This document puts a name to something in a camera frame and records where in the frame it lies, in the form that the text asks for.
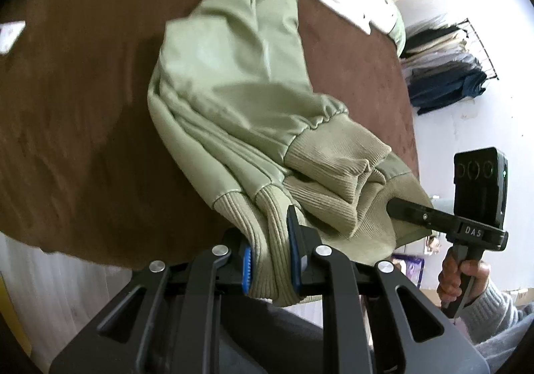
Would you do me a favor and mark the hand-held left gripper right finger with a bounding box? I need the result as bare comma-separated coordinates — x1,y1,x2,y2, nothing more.
286,206,487,374

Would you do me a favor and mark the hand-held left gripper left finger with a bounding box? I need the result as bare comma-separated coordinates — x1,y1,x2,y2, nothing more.
49,227,253,374

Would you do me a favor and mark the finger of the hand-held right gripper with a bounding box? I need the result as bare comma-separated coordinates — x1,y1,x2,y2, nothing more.
385,197,457,234

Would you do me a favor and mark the light green jacket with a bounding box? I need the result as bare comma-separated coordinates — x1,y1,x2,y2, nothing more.
147,0,437,308

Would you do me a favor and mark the person's right forearm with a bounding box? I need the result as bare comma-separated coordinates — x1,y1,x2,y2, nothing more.
458,277,534,346

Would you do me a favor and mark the row of hanging clothes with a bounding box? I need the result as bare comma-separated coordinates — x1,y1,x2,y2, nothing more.
399,21,489,116

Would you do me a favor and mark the person's right hand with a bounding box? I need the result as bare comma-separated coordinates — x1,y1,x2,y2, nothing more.
436,250,490,309

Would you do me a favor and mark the purple package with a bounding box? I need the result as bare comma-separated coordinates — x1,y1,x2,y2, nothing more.
392,255,426,289

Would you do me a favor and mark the brown blanket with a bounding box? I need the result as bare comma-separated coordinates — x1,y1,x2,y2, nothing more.
0,0,420,272

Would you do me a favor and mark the small white card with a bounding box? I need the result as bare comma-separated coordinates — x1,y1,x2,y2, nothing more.
0,21,26,54

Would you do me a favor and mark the black wire clothes rack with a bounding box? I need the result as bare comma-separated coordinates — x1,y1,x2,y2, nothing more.
453,17,501,80

